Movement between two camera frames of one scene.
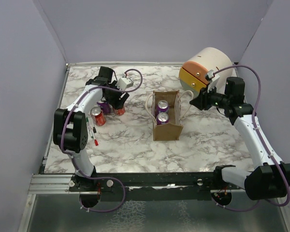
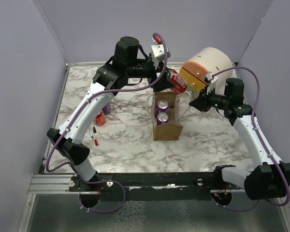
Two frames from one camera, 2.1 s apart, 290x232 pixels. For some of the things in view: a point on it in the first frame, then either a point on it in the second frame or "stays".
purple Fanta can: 162,118 stays
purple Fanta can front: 163,106 stays
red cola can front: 98,116 stays
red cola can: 121,111 to 180,83
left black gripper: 117,103 to 165,81
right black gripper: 202,101 stays
